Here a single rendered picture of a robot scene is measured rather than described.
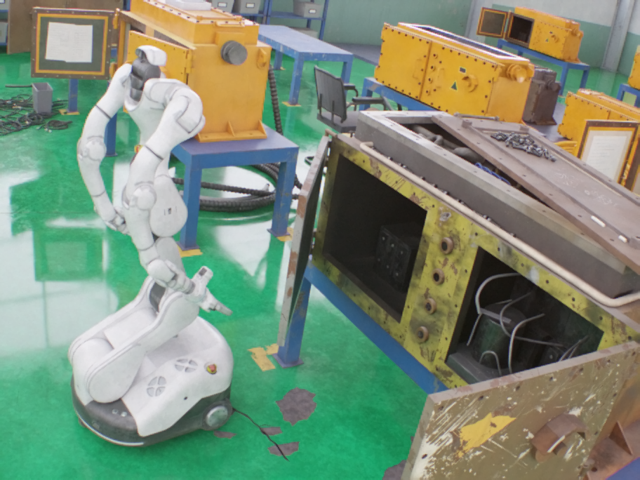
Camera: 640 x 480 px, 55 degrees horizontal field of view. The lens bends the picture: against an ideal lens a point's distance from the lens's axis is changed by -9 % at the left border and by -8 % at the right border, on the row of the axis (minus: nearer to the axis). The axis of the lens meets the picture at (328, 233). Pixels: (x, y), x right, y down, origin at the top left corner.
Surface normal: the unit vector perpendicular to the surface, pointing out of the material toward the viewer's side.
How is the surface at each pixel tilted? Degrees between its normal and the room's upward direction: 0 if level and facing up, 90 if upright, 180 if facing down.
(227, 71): 90
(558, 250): 90
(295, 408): 0
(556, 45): 90
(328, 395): 0
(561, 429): 19
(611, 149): 90
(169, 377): 38
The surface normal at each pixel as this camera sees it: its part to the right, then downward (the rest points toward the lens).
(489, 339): -0.62, 0.25
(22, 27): 0.85, 0.34
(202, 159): 0.55, 0.44
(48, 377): 0.16, -0.89
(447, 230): -0.84, 0.11
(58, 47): 0.26, 0.45
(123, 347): -0.21, -0.73
